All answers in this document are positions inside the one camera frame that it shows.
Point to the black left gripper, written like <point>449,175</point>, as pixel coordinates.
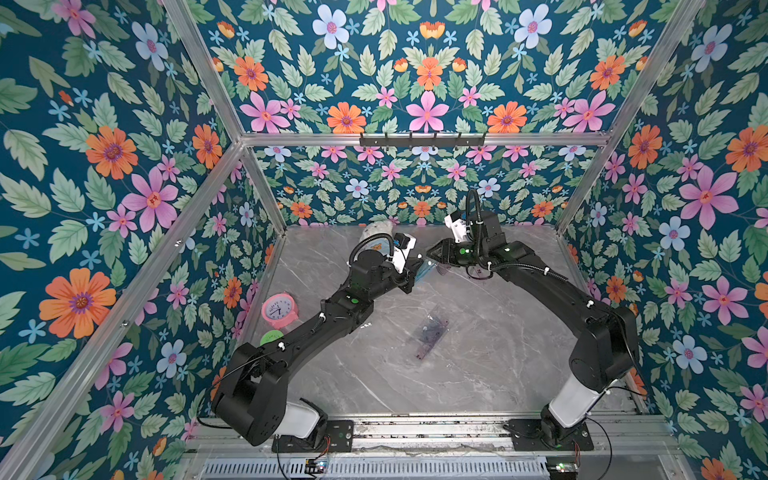
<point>403,279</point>

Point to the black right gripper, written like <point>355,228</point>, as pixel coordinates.
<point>450,253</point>

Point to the teal ruler set bag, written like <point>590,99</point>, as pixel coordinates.
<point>430,267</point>

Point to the clear ruler set bag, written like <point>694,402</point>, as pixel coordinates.
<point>430,333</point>

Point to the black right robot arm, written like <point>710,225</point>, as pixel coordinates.
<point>606,337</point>

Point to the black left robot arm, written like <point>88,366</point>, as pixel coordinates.
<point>251,397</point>

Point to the white teddy bear blue shirt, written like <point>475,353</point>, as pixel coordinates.
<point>379,231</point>

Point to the pink alarm clock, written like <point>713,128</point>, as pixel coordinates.
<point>280,310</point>

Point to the green small jar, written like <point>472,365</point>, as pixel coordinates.
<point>271,336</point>

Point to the white vent grille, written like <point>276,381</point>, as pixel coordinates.
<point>378,468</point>

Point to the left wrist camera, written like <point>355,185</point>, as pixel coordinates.
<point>402,246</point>

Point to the black hook rail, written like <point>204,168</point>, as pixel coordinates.
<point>409,140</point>

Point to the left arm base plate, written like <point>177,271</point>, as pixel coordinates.
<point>329,436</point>

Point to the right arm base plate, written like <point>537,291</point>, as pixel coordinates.
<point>547,435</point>

